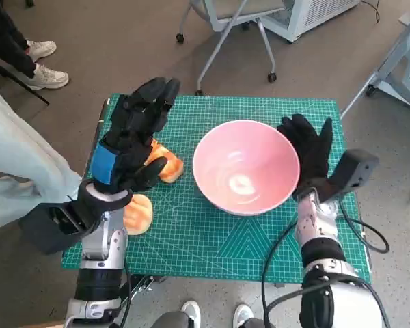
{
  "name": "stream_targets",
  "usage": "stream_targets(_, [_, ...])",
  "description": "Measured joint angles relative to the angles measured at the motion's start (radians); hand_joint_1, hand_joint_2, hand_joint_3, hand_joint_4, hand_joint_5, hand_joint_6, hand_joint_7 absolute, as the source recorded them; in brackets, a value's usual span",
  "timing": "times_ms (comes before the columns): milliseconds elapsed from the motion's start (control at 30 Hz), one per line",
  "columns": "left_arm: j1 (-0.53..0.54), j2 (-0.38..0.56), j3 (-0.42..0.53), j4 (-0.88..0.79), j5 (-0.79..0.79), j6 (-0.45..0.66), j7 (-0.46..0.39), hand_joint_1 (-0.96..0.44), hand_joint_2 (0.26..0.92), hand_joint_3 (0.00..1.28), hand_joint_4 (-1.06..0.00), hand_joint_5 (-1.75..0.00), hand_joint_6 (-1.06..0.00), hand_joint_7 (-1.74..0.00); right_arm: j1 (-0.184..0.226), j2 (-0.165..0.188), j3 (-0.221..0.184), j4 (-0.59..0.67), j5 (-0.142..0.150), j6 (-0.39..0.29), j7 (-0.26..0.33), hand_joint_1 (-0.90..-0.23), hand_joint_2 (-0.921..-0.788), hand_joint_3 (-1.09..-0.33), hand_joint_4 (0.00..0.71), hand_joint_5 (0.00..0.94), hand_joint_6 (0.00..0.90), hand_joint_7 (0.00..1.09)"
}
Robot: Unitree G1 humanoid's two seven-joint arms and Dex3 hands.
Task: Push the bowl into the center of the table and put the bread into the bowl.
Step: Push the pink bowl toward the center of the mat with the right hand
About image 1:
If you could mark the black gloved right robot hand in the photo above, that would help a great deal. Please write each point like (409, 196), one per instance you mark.
(311, 153)

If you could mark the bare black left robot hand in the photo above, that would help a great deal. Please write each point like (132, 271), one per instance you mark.
(130, 143)

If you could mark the long toy bread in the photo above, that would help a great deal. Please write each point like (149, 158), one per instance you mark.
(171, 167)

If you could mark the pink bowl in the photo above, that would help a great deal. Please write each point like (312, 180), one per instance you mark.
(246, 164)

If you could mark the round toy bread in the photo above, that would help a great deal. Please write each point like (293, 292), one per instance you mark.
(140, 215)

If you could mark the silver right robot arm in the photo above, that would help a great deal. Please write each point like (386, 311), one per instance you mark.
(317, 222)

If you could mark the black metal stand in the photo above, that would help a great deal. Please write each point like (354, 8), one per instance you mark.
(37, 95)

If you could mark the person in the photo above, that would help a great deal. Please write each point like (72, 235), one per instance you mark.
(20, 153)
(7, 34)

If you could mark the green cutting mat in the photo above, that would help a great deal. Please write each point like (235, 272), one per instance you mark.
(191, 246)

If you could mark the white grilled appliance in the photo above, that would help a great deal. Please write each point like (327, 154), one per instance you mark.
(314, 17)

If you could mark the metal table leg strut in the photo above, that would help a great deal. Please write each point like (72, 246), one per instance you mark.
(147, 283)

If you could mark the grey office chair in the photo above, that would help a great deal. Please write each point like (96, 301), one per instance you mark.
(239, 10)

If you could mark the white right robot shoe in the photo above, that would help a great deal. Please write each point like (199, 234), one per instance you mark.
(243, 311)

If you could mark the white robot shoe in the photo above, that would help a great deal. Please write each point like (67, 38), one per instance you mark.
(243, 311)
(191, 311)

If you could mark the white left robot shoe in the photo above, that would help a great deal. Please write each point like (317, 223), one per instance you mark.
(191, 311)

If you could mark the dark left robot leg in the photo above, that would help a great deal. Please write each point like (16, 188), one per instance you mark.
(174, 321)

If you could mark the black table edge rail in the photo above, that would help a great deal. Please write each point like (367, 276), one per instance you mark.
(104, 109)

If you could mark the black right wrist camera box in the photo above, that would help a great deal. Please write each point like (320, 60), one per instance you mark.
(355, 171)

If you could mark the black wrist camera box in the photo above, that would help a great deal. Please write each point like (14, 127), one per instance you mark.
(41, 232)
(355, 171)

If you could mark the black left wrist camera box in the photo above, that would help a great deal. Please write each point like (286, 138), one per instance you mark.
(41, 232)

